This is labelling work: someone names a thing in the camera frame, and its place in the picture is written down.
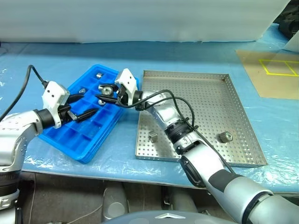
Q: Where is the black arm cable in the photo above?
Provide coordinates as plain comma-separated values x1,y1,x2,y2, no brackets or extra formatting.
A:
0,64,50,122
116,90,235,175

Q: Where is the large white foam board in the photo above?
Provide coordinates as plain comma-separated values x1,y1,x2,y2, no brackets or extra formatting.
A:
0,0,292,44

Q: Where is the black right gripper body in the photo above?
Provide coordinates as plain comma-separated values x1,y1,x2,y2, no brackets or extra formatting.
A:
116,84,131,107

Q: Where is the blue plastic compartment tray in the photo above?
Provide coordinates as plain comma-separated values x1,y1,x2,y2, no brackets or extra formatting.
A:
38,64,141,165

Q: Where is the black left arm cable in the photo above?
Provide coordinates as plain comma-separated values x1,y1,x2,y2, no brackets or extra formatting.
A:
0,64,50,122

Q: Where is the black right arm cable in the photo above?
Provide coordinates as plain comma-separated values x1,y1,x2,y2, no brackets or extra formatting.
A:
116,90,235,175

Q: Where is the white board panel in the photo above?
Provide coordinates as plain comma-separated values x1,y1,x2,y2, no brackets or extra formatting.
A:
284,25,299,51

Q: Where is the grey rounded shape under table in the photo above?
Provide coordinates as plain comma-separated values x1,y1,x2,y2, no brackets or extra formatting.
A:
101,186,129,222
163,186,199,213

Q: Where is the perforated steel tray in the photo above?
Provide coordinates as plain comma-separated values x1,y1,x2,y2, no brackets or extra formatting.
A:
135,70,268,168

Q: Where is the black machine part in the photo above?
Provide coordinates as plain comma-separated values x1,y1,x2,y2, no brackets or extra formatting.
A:
277,17,299,36

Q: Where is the blue plastic film table cover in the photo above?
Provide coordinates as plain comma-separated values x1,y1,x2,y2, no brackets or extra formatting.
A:
0,22,299,194

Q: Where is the brown cardboard mat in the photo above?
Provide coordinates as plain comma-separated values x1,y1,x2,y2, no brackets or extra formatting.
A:
235,49,299,101

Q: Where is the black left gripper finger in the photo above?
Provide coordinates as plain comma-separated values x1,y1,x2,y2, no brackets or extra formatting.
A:
75,108,99,123
66,94,83,107

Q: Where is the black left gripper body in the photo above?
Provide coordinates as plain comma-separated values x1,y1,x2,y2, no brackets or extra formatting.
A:
58,105,78,123

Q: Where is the grey dome with silver emblem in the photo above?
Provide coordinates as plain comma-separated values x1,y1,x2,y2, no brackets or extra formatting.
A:
102,210,236,224

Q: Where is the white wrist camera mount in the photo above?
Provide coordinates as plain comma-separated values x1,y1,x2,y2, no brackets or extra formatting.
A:
114,68,138,107
42,80,71,129

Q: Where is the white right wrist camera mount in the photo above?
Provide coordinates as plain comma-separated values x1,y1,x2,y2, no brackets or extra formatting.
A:
114,68,138,107

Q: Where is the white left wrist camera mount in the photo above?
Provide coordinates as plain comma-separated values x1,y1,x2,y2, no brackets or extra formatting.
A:
42,80,71,129

